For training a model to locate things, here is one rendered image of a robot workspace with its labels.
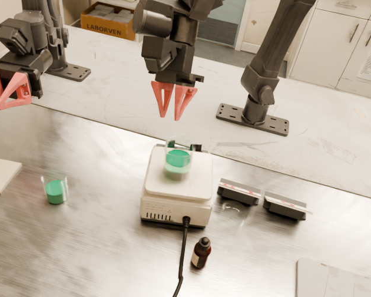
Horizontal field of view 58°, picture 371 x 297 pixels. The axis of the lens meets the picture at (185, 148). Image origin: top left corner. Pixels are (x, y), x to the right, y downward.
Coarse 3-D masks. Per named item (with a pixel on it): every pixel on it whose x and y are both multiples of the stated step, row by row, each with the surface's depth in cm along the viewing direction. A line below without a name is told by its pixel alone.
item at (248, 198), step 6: (222, 180) 74; (228, 180) 74; (222, 186) 67; (240, 186) 73; (246, 186) 73; (222, 192) 71; (228, 192) 69; (234, 192) 68; (240, 192) 67; (258, 192) 72; (234, 198) 70; (240, 198) 69; (246, 198) 69; (252, 198) 68; (258, 198) 71
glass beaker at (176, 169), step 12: (168, 144) 59; (180, 144) 60; (192, 144) 58; (168, 156) 56; (180, 156) 55; (192, 156) 57; (168, 168) 58; (180, 168) 57; (168, 180) 60; (180, 180) 59
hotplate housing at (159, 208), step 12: (156, 144) 75; (144, 180) 63; (144, 192) 60; (144, 204) 60; (156, 204) 60; (168, 204) 60; (180, 204) 59; (192, 204) 60; (204, 204) 60; (144, 216) 62; (156, 216) 62; (168, 216) 62; (180, 216) 61; (192, 216) 61; (204, 216) 61
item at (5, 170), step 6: (0, 162) 69; (6, 162) 69; (12, 162) 69; (0, 168) 68; (6, 168) 68; (12, 168) 68; (18, 168) 69; (0, 174) 67; (6, 174) 67; (12, 174) 67; (0, 180) 65; (6, 180) 66; (0, 186) 64; (0, 192) 64
